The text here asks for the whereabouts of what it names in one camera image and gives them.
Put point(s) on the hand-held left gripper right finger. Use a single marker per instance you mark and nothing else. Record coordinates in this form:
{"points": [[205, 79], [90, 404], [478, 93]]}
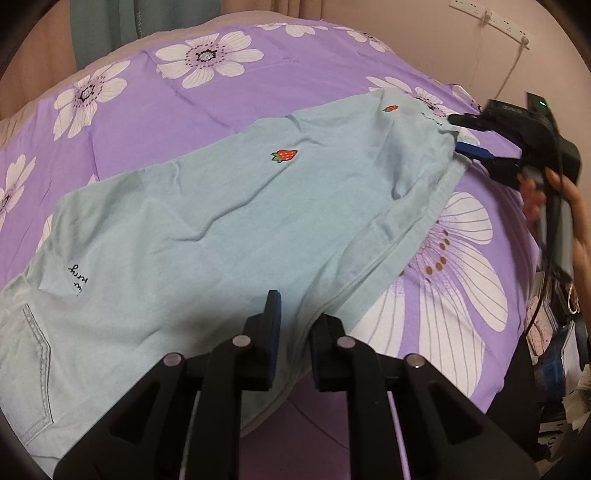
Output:
{"points": [[317, 355]]}

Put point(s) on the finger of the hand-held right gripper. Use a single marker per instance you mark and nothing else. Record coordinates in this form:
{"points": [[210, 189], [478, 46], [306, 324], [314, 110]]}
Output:
{"points": [[468, 121], [473, 151]]}

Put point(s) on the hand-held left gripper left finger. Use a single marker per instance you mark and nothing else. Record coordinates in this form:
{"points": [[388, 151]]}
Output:
{"points": [[273, 318]]}

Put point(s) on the light blue pants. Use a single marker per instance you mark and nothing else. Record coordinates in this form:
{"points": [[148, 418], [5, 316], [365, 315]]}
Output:
{"points": [[207, 207]]}

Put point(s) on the person's right hand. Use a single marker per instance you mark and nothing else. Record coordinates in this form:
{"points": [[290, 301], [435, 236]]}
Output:
{"points": [[533, 203]]}

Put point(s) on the white power strip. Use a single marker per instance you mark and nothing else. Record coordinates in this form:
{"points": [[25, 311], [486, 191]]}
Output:
{"points": [[489, 17]]}

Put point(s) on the purple floral bedsheet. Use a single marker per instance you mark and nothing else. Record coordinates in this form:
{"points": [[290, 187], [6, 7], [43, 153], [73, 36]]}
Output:
{"points": [[184, 110]]}

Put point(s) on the teal curtain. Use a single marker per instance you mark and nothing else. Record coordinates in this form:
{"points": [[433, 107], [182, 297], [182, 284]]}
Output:
{"points": [[108, 27]]}

